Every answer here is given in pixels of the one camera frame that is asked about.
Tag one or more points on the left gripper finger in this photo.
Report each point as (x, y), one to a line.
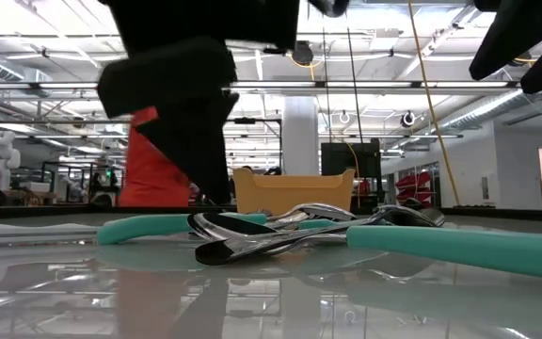
(191, 141)

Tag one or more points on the glossy black spoon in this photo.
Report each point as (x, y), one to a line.
(233, 252)

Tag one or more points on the person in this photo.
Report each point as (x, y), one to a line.
(153, 179)

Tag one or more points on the white building pillar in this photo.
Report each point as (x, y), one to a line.
(300, 136)

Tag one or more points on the orange plastic bin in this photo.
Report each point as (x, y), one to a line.
(294, 193)

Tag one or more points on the black cabinet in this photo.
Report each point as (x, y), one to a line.
(346, 162)

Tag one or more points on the red equipment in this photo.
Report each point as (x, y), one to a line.
(414, 186)

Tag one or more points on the white robot figure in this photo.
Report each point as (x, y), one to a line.
(0, 160)

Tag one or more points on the black workstation frame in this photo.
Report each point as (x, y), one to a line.
(83, 181)

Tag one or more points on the black table frame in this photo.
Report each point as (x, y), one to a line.
(40, 212)

